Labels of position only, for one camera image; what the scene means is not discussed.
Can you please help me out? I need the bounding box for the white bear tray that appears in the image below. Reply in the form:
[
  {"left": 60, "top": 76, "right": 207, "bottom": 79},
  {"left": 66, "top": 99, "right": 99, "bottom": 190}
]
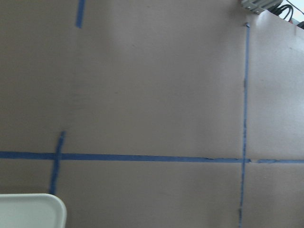
[{"left": 0, "top": 193, "right": 67, "bottom": 228}]

